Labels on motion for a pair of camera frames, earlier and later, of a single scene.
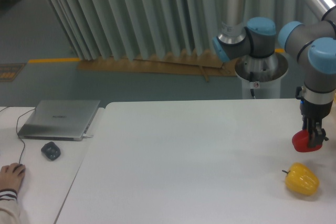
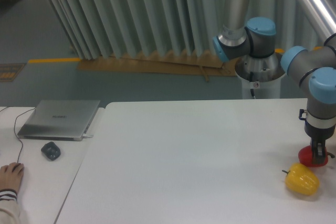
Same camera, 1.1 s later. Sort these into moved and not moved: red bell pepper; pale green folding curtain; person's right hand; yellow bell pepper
Moved: red bell pepper
Not moved: person's right hand; pale green folding curtain; yellow bell pepper
